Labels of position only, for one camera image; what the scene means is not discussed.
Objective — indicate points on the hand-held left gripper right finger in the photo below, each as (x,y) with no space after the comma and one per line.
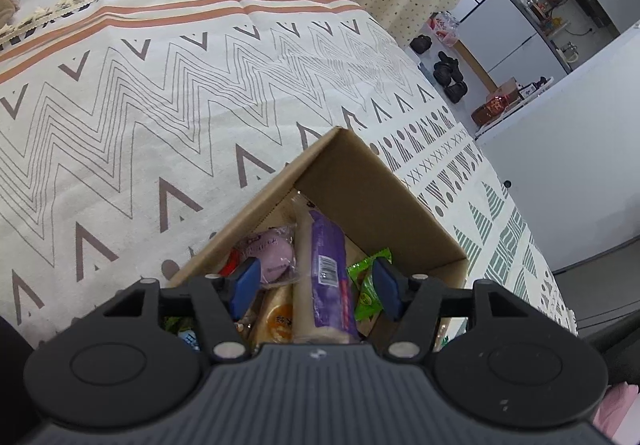
(385,284)

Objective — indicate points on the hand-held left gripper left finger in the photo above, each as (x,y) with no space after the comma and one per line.
(247,279)

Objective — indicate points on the green packet yellow circle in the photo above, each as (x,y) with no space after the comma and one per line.
(366,297)

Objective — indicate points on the round purple snack packet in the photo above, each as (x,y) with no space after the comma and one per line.
(274,250)

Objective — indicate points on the rice cracker packet orange label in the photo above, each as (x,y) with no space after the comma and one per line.
(275,317)

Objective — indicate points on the long white snack packet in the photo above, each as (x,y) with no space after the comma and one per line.
(325,245)

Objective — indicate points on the brown cardboard box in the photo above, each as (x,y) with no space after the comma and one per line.
(380,195)

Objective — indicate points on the small red snack packet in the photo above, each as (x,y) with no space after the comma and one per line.
(231,262)

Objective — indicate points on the patterned blanket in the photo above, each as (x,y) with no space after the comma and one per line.
(200,100)

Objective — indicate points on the black shoe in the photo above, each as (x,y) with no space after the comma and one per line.
(446,67)
(421,44)
(456,91)

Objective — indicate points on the red orange bag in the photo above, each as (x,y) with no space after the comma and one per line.
(495,110)

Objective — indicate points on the white cabinet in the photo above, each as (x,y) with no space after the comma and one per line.
(575,150)

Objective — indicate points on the pink white plastic bag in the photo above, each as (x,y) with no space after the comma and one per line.
(444,27)

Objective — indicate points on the pink cloth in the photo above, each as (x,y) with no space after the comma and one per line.
(617,410)

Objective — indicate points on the cluttered metal shelf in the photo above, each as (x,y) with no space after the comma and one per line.
(550,0)

